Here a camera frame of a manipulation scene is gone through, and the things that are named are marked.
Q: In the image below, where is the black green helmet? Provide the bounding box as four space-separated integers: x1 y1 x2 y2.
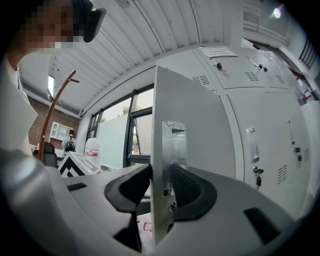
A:
62 141 76 159

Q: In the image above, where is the person's head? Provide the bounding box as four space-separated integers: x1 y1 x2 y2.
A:
6 0 87 68

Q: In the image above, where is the long ceiling light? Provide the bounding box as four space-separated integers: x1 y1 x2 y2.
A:
47 74 55 95

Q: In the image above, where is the white refrigerator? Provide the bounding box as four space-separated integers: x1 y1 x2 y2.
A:
299 99 320 176

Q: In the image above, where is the clear dispenser bottle red label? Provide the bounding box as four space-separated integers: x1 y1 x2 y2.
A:
84 137 104 168

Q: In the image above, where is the black window frame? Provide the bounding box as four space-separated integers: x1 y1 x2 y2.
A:
86 83 155 166

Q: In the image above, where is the black head-worn camera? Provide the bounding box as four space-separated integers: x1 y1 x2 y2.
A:
72 0 108 43

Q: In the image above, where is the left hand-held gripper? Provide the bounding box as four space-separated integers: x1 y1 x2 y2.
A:
58 151 101 179

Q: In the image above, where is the white paper notice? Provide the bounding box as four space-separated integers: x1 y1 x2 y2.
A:
201 46 238 58

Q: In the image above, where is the person's grey shirt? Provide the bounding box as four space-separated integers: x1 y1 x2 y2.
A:
0 56 40 157

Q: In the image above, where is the brown wooden coat rack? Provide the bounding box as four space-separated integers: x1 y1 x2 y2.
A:
37 69 80 162

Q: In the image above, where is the black office chair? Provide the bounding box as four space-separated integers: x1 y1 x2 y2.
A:
32 141 59 169

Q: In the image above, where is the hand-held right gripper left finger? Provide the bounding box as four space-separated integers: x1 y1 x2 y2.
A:
61 163 154 253

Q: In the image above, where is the black metal railing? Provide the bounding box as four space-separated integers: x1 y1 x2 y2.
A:
298 37 317 71

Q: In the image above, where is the white wall shelf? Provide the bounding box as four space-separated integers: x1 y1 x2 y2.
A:
49 121 73 141

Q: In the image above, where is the grey metal locker cabinet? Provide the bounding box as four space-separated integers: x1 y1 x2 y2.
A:
150 45 313 252

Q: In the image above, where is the round ceiling light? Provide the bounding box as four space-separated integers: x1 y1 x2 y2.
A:
271 6 283 20

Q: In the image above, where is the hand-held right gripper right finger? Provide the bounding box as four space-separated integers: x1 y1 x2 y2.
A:
162 163 301 256

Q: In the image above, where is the small bottle red label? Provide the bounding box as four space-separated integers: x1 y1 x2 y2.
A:
294 76 313 106

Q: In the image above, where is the white frosted panel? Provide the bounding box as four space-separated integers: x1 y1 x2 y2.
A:
96 113 129 170

